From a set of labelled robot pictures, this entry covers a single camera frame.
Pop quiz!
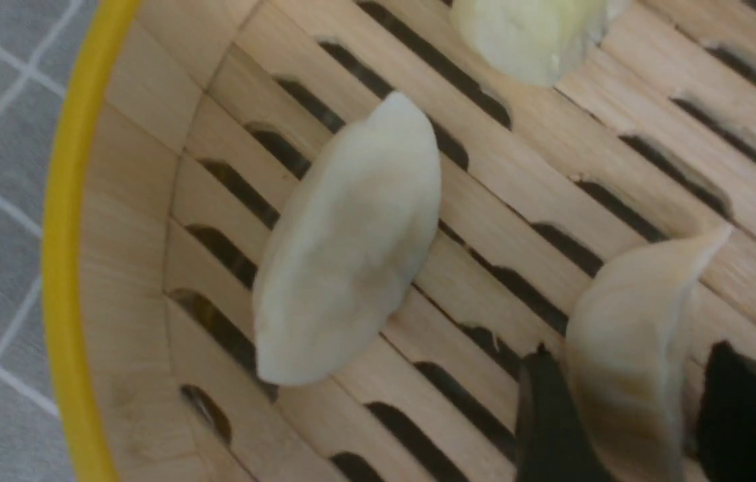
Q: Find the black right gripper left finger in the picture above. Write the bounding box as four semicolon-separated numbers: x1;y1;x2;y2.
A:
515;343;613;481

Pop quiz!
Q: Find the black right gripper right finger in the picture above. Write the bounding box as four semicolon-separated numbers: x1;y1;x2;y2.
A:
696;341;756;481

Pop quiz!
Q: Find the cream white dumpling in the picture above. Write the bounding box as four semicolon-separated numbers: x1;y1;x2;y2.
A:
564;224;733;481

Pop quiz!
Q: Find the greenish white dumpling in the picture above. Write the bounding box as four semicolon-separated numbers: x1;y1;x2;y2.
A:
449;1;631;86

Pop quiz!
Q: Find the yellow rimmed bamboo steamer tray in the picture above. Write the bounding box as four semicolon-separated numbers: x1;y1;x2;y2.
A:
43;1;756;481

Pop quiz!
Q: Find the grey checked tablecloth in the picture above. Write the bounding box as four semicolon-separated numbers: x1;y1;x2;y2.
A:
0;1;97;481

